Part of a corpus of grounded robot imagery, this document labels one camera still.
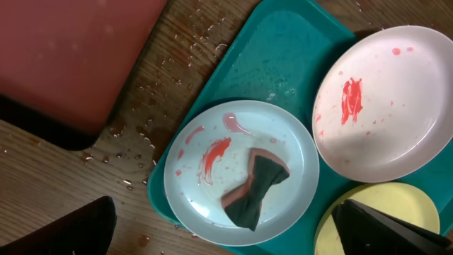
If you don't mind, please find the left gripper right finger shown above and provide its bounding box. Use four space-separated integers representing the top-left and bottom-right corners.
331 199 452 255

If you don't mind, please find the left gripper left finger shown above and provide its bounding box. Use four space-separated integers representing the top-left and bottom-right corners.
1 196 117 254

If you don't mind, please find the dark green sponge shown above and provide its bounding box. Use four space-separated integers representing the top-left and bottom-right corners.
221 148 290 232

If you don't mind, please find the white plate with red stain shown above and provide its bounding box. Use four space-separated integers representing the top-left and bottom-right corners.
312 25 452 183

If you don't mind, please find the light blue plate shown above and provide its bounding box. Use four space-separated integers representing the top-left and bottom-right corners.
164 100 319 247

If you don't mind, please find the dark tray with red liquid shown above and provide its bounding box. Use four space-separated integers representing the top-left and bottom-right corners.
1 0 166 150

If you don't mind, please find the teal plastic serving tray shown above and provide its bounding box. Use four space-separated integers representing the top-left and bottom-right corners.
147 1 452 254

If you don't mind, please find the green rimmed yellow plate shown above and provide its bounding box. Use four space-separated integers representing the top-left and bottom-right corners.
314 182 440 255

